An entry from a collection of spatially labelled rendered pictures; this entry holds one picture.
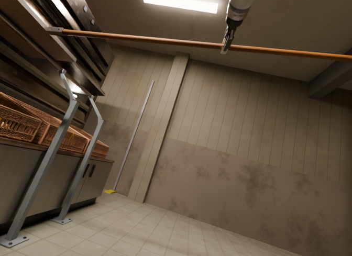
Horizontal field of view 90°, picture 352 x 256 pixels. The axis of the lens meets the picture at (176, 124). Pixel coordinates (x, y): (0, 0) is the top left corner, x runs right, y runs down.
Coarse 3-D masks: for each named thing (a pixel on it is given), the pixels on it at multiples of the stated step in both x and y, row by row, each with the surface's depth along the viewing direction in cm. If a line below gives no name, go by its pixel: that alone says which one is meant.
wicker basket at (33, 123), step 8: (0, 96) 122; (0, 104) 121; (8, 104) 120; (16, 104) 120; (0, 112) 91; (8, 112) 94; (16, 112) 99; (24, 112) 118; (8, 120) 117; (16, 120) 100; (24, 120) 104; (32, 120) 110; (40, 120) 115; (0, 128) 93; (8, 128) 97; (16, 128) 101; (24, 128) 106; (32, 128) 115; (8, 136) 98; (16, 136) 102; (24, 136) 107; (32, 136) 113
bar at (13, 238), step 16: (0, 16) 90; (16, 32) 100; (64, 80) 136; (96, 112) 180; (64, 128) 125; (96, 128) 174; (48, 160) 118; (80, 176) 162; (32, 192) 113; (64, 208) 154; (16, 224) 108; (0, 240) 103; (16, 240) 108
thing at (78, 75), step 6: (54, 60) 176; (66, 66) 185; (72, 66) 184; (78, 66) 186; (72, 72) 196; (78, 72) 194; (78, 78) 207; (84, 78) 206; (84, 84) 222; (90, 84) 220; (90, 90) 237; (96, 90) 235
